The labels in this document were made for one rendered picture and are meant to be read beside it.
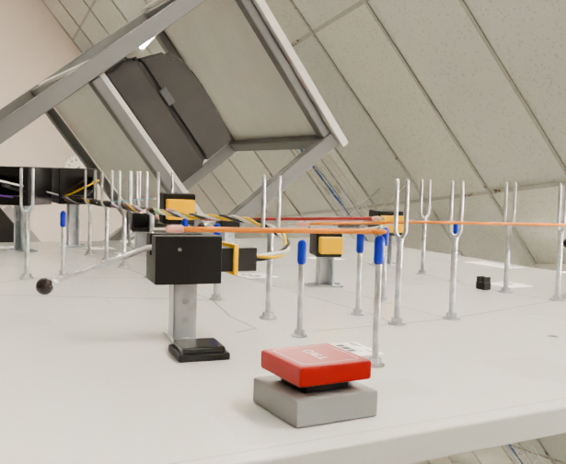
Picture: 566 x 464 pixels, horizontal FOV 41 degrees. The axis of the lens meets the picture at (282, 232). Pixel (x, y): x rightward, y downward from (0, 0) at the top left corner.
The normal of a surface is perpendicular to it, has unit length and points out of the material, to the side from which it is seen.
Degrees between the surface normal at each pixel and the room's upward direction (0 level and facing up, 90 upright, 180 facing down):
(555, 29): 179
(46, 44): 90
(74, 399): 52
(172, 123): 90
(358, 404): 90
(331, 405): 90
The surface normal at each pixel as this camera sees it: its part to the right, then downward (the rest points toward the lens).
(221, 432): 0.03, -1.00
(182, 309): 0.34, 0.08
